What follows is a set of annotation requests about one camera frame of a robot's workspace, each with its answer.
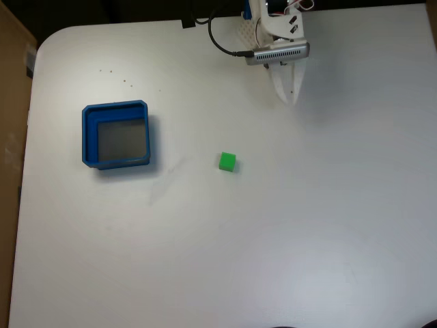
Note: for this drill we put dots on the green cube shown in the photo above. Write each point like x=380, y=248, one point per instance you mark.
x=227, y=162

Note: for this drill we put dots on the blue box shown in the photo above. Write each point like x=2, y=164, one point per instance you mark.
x=89, y=136

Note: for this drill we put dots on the brown cardboard box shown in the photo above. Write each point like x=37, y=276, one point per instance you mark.
x=10, y=102

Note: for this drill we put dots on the black tape piece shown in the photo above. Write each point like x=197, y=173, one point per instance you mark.
x=188, y=24

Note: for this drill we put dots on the silver camera box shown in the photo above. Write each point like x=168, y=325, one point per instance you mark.
x=278, y=54

